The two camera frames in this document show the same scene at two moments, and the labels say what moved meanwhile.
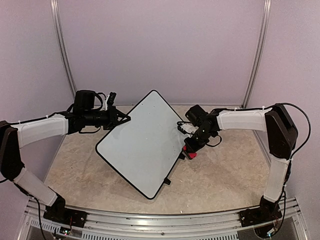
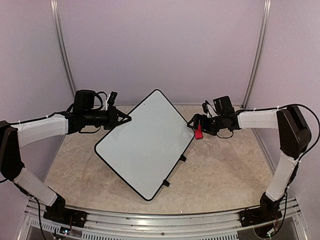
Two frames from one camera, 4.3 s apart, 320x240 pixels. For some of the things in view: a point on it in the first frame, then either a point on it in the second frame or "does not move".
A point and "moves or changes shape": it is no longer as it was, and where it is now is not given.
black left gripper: (113, 119) does not move
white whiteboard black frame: (144, 149) does not move
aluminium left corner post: (54, 7) does not move
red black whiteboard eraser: (190, 155) moves or changes shape
